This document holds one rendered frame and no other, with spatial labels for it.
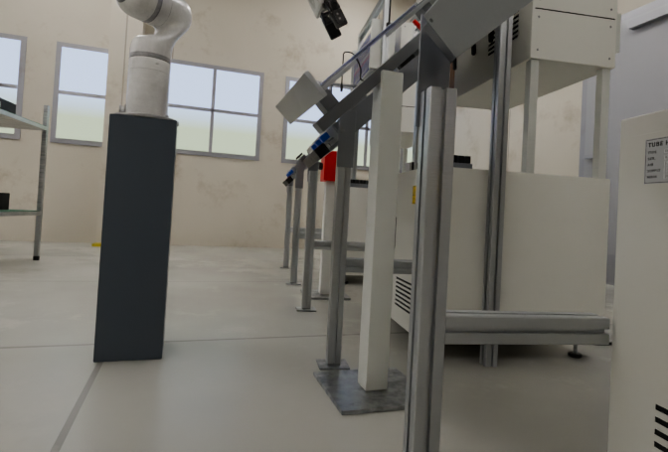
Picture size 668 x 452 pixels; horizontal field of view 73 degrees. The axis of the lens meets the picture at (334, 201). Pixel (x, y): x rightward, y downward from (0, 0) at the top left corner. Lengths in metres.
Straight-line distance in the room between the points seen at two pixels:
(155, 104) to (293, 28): 4.35
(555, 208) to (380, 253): 0.72
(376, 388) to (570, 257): 0.82
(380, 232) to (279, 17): 4.74
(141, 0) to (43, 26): 4.13
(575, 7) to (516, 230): 0.78
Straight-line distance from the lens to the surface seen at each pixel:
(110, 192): 1.42
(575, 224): 1.71
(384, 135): 1.17
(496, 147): 1.51
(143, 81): 1.48
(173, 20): 1.58
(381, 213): 1.15
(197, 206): 5.18
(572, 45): 1.79
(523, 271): 1.61
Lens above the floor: 0.46
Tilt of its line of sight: 1 degrees up
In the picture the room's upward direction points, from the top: 3 degrees clockwise
